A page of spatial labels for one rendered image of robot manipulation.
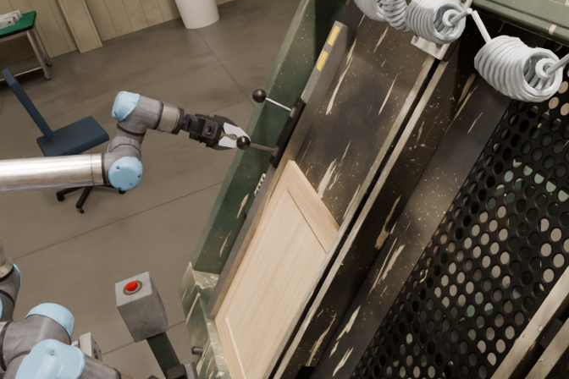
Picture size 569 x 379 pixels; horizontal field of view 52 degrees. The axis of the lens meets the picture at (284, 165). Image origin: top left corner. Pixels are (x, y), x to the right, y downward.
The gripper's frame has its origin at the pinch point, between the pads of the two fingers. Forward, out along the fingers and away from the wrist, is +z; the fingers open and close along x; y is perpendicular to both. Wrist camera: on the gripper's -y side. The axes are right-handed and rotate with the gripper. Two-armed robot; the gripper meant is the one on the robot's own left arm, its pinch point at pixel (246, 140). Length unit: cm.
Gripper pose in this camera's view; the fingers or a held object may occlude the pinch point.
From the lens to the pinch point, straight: 157.7
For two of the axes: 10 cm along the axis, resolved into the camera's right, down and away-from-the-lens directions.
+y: -4.2, -1.3, 9.0
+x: -2.7, 9.6, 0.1
